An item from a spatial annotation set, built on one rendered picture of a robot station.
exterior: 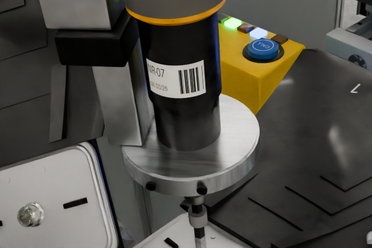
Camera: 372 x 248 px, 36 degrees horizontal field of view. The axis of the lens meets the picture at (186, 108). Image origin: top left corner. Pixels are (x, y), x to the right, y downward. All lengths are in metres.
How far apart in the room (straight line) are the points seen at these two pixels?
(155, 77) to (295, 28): 1.47
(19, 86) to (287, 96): 0.25
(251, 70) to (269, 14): 0.85
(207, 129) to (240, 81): 0.48
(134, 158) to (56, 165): 0.06
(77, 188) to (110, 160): 1.02
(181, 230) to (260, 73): 0.38
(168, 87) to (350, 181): 0.20
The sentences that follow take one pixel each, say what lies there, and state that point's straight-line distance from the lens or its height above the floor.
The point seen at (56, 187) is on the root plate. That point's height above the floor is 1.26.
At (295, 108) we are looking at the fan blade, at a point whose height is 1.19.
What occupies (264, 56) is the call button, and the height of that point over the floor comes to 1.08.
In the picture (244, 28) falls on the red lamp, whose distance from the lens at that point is 0.81.
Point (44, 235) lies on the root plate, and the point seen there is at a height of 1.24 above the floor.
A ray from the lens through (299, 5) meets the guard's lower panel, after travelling 1.68.
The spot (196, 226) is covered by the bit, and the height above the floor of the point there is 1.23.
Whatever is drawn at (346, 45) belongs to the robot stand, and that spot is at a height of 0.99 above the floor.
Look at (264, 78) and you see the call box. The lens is 0.73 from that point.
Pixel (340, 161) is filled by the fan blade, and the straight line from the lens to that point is 0.43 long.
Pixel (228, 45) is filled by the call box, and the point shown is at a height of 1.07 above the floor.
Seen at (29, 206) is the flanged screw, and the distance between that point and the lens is 0.32.
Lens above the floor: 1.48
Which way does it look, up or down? 37 degrees down
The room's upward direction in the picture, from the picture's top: 6 degrees counter-clockwise
